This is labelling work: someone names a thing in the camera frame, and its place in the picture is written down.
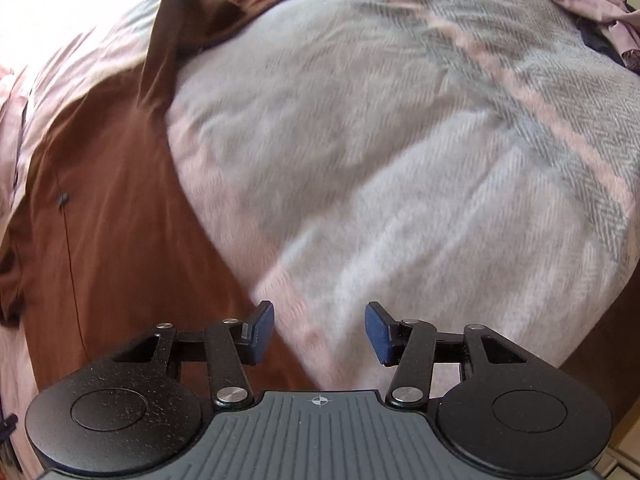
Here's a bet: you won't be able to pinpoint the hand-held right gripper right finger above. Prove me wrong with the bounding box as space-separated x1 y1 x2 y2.
365 301 531 407

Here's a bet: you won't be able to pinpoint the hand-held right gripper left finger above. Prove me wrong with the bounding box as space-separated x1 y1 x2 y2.
109 301 276 411

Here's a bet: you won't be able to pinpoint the brown garment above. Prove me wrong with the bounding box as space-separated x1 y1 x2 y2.
0 0 357 396

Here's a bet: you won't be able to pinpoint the dark patterned clothes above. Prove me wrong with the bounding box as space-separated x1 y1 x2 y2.
577 12 626 58

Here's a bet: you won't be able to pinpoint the grey blanket with pink stripes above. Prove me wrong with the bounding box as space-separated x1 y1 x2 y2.
164 0 640 396

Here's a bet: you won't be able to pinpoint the pink bedspread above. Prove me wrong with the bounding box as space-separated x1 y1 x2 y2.
0 0 281 480

